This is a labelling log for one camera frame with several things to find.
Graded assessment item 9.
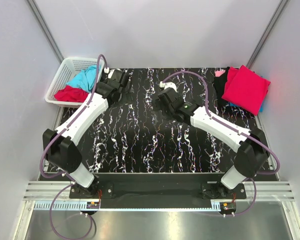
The purple cable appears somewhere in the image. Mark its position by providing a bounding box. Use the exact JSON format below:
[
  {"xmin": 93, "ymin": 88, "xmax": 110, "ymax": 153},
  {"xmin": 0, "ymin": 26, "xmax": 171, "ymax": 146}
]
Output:
[
  {"xmin": 162, "ymin": 71, "xmax": 281, "ymax": 217},
  {"xmin": 41, "ymin": 53, "xmax": 108, "ymax": 237}
]

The folded pink t shirt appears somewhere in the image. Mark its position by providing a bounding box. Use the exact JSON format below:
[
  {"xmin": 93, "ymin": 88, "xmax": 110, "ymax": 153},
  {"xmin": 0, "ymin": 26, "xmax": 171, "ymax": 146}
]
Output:
[{"xmin": 214, "ymin": 70, "xmax": 226, "ymax": 77}]

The aluminium frame rail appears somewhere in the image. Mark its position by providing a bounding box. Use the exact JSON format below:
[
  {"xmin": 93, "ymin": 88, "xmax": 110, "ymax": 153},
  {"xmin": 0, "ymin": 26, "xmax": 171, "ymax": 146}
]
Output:
[{"xmin": 24, "ymin": 181, "xmax": 295, "ymax": 202}]

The folded red t shirt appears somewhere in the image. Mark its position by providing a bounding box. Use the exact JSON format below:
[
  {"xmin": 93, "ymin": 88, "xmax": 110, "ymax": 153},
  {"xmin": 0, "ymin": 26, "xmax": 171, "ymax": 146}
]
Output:
[{"xmin": 221, "ymin": 64, "xmax": 271, "ymax": 116}]

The cyan crumpled t shirt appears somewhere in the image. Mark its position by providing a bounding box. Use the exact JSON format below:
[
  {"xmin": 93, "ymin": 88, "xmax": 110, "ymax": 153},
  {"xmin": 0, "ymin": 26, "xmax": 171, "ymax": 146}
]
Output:
[{"xmin": 66, "ymin": 65, "xmax": 97, "ymax": 93}]

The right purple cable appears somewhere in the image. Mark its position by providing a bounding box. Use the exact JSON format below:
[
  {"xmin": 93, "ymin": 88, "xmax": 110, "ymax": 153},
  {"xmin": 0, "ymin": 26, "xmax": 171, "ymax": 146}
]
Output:
[{"xmin": 162, "ymin": 71, "xmax": 281, "ymax": 217}]

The right aluminium corner post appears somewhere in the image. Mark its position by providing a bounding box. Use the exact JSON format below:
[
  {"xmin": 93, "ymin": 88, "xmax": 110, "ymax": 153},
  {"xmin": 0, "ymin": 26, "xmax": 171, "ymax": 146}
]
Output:
[{"xmin": 246, "ymin": 0, "xmax": 290, "ymax": 69}]

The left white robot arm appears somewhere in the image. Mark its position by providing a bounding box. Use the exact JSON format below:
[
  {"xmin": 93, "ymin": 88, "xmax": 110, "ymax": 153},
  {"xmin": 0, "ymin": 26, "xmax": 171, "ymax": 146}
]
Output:
[{"xmin": 41, "ymin": 69, "xmax": 129, "ymax": 198}]

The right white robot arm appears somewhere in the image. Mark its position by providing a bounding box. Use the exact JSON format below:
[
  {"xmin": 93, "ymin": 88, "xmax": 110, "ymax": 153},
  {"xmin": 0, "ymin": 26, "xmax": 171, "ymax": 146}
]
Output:
[{"xmin": 152, "ymin": 87, "xmax": 270, "ymax": 199}]

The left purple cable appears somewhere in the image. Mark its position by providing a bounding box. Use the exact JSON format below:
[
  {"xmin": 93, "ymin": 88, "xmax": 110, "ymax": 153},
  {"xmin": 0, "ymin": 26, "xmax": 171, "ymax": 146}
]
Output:
[{"xmin": 41, "ymin": 53, "xmax": 108, "ymax": 237}]

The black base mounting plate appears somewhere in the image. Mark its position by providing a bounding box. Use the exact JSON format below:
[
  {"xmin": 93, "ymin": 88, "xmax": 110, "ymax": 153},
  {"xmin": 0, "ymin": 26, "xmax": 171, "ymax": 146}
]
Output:
[{"xmin": 69, "ymin": 173, "xmax": 247, "ymax": 211}]

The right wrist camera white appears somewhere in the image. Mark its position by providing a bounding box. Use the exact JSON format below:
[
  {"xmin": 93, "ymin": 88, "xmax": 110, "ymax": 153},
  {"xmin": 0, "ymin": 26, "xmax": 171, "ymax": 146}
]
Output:
[{"xmin": 159, "ymin": 81, "xmax": 177, "ymax": 92}]

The red polo shirt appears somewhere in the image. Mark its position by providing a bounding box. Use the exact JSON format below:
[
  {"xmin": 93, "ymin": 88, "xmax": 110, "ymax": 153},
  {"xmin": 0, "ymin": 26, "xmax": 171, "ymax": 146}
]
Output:
[{"xmin": 54, "ymin": 85, "xmax": 88, "ymax": 103}]

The left aluminium corner post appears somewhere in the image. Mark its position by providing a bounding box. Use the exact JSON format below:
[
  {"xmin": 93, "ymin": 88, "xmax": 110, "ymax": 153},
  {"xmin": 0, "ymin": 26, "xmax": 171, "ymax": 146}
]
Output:
[{"xmin": 25, "ymin": 0, "xmax": 64, "ymax": 63}]

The aluminium corner post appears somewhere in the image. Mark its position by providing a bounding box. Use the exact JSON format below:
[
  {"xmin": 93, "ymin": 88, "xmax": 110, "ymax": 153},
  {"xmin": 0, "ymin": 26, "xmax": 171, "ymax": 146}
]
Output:
[
  {"xmin": 25, "ymin": 0, "xmax": 64, "ymax": 63},
  {"xmin": 246, "ymin": 0, "xmax": 290, "ymax": 69}
]

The folded black t shirt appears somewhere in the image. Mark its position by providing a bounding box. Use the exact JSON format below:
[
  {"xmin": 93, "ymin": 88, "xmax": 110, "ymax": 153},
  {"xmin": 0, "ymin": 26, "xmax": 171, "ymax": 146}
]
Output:
[{"xmin": 213, "ymin": 67, "xmax": 230, "ymax": 108}]

